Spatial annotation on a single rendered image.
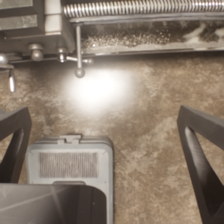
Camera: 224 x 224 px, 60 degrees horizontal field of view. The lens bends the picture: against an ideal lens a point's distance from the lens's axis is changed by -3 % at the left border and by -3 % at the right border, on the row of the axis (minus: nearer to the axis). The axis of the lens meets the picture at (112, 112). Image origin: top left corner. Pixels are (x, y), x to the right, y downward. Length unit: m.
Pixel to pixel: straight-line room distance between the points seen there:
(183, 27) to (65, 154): 0.94
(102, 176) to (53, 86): 0.69
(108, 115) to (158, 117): 0.36
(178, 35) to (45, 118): 1.00
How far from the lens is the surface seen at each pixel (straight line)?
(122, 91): 1.41
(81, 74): 0.74
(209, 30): 1.18
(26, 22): 0.60
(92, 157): 1.20
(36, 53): 0.65
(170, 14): 0.83
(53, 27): 0.65
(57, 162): 1.25
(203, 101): 1.57
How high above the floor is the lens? 1.40
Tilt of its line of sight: 85 degrees down
